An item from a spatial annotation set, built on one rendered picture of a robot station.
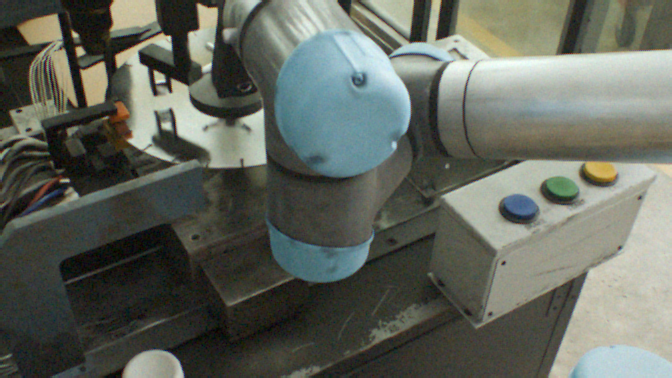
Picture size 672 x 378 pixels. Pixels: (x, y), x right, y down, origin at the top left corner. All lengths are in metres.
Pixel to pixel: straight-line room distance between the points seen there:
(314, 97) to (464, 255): 0.59
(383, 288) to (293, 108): 0.65
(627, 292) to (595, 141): 1.69
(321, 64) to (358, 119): 0.04
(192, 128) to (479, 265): 0.40
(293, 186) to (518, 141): 0.17
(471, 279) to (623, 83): 0.51
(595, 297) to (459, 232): 1.23
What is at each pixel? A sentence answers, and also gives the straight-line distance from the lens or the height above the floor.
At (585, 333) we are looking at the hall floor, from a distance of 2.08.
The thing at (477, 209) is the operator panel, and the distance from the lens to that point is 0.97.
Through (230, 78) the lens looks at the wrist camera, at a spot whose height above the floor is 1.19.
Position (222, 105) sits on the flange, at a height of 0.96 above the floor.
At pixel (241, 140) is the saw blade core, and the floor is 0.95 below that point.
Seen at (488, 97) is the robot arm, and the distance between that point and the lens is 0.56.
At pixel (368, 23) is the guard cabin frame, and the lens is 1.56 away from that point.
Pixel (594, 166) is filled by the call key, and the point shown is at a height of 0.91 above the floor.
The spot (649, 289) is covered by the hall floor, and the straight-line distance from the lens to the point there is 2.25.
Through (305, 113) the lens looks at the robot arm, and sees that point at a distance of 0.42.
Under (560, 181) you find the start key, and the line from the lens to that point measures 1.02.
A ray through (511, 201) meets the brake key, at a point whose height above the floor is 0.91.
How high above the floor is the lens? 1.54
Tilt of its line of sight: 42 degrees down
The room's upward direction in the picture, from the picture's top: 3 degrees clockwise
